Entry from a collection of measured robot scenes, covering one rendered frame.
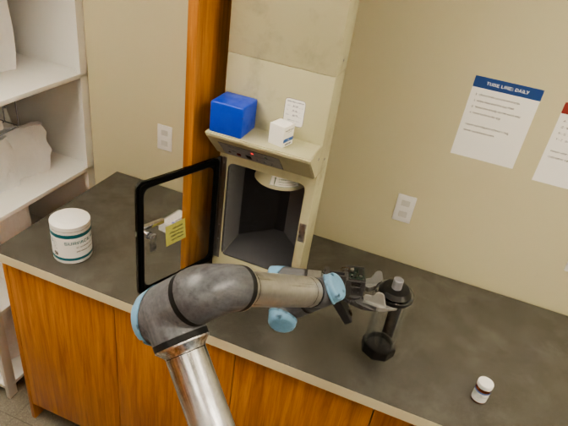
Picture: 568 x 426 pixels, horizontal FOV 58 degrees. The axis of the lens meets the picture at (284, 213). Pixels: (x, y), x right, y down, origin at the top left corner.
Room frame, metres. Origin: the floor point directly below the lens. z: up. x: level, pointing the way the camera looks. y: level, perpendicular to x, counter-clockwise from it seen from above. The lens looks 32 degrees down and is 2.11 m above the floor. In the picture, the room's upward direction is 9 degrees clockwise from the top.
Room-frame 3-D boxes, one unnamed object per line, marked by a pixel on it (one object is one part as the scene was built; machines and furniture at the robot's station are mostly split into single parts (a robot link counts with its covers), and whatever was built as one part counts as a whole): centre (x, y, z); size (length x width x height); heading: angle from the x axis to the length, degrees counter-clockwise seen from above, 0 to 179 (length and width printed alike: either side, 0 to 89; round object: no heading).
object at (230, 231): (1.53, 0.04, 1.19); 0.26 x 0.24 x 0.35; 74
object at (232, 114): (1.38, 0.19, 1.56); 0.10 x 0.10 x 0.09; 74
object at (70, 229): (1.41, 0.71, 1.02); 0.13 x 0.13 x 0.15
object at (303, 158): (1.35, 0.09, 1.46); 0.32 x 0.11 x 0.10; 74
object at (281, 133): (1.34, 0.04, 1.54); 0.05 x 0.05 x 0.06; 60
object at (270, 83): (1.53, 0.04, 1.33); 0.32 x 0.25 x 0.77; 74
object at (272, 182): (1.50, 0.03, 1.34); 0.18 x 0.18 x 0.05
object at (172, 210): (1.31, 0.32, 1.19); 0.30 x 0.01 x 0.40; 143
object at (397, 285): (1.13, -0.34, 1.23); 0.09 x 0.09 x 0.07
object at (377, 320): (1.13, -0.34, 1.11); 0.11 x 0.11 x 0.21
